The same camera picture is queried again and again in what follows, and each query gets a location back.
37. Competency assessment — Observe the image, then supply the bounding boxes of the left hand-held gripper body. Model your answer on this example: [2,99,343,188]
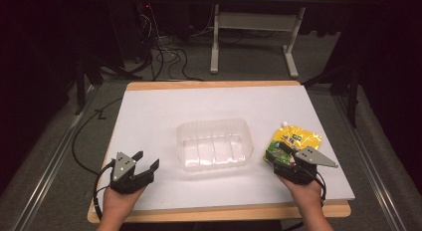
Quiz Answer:
[108,151,155,195]

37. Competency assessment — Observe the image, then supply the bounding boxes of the person's left hand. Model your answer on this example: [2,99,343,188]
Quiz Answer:
[103,185,147,216]

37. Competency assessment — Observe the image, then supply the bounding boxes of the white metal desk frame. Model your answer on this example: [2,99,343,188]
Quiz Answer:
[209,3,307,80]

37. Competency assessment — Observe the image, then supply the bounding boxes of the white table mat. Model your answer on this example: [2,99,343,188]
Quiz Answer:
[95,85,356,212]

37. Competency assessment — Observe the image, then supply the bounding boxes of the yellow spouted pouch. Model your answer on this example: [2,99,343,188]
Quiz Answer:
[263,120,322,165]

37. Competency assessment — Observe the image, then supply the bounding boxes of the tangle of floor cables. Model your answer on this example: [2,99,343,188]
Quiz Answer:
[130,3,205,83]

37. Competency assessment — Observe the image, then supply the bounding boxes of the black metal stand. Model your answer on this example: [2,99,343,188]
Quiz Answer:
[302,63,362,128]
[73,56,133,116]

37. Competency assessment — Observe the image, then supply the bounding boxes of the clear plastic container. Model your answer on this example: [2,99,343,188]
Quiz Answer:
[176,118,255,172]

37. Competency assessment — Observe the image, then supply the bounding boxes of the aluminium floor rail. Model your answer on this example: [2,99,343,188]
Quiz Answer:
[11,86,101,231]
[331,94,401,231]

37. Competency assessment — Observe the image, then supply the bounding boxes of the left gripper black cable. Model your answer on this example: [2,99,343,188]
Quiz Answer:
[93,159,116,212]

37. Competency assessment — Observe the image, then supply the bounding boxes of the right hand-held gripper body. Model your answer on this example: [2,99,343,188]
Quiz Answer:
[274,145,339,186]

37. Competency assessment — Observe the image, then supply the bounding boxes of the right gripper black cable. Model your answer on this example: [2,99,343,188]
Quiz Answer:
[313,171,328,207]

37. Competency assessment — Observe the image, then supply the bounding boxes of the black floor cable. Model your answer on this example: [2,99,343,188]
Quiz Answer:
[71,97,124,176]

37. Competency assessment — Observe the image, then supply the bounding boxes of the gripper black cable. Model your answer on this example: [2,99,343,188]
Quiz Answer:
[313,171,328,207]
[93,159,116,212]

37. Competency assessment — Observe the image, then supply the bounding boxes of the person's right hand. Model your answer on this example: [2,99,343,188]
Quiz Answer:
[279,175,325,209]

